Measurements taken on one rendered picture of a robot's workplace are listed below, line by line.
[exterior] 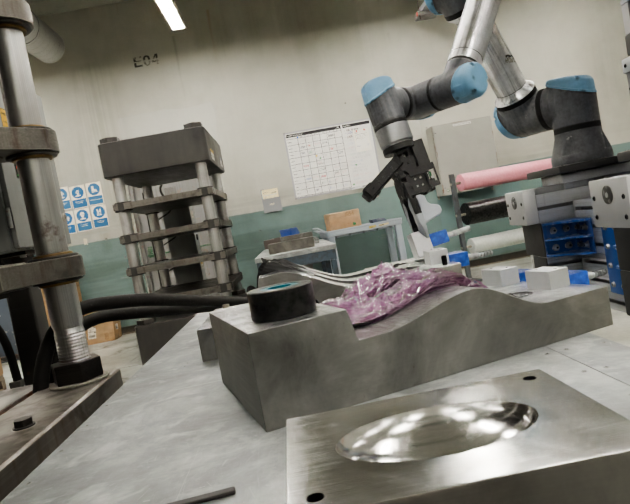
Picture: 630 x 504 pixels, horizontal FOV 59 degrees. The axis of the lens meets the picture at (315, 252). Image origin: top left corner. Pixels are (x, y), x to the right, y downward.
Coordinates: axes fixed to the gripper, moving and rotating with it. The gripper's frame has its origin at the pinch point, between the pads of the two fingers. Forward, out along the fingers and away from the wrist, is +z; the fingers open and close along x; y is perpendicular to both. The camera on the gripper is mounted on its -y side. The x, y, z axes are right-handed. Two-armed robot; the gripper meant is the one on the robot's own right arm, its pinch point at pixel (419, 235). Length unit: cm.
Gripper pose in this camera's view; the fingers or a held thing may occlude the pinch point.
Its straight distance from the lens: 123.9
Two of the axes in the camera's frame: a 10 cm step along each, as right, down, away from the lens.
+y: 9.5, -3.2, 0.4
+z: 3.2, 9.4, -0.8
